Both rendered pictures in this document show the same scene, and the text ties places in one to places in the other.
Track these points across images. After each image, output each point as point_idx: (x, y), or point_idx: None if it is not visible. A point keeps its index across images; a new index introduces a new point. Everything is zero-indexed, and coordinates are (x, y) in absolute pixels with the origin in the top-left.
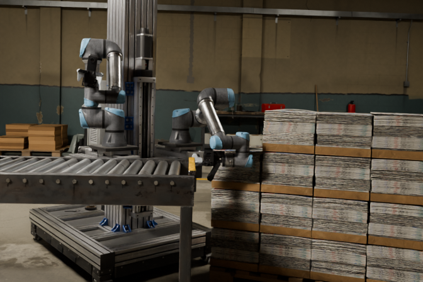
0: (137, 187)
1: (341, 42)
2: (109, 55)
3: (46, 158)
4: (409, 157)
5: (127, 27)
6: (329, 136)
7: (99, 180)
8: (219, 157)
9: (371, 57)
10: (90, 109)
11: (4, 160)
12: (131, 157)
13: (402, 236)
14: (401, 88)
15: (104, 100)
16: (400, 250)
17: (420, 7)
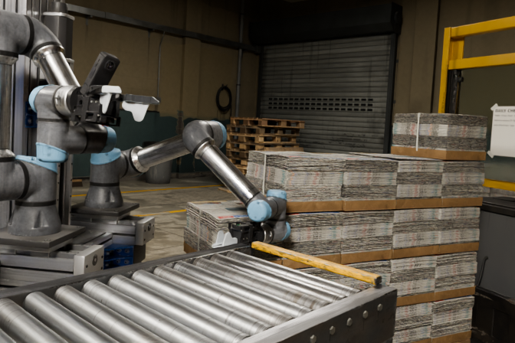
0: (346, 333)
1: (91, 47)
2: (44, 50)
3: (4, 301)
4: (424, 205)
5: None
6: (359, 187)
7: (303, 340)
8: (254, 231)
9: (124, 68)
10: (3, 161)
11: None
12: (96, 250)
13: (416, 292)
14: (152, 104)
15: (84, 148)
16: (413, 306)
17: (170, 19)
